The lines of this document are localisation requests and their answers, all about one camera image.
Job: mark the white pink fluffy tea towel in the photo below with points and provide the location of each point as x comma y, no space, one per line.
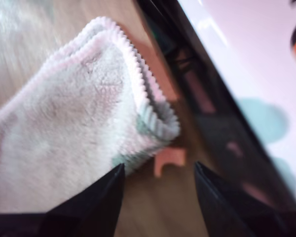
64,128

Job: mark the large monitor with white screen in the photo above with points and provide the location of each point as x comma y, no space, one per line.
207,103

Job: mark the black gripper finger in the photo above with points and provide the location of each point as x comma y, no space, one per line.
219,207
98,205

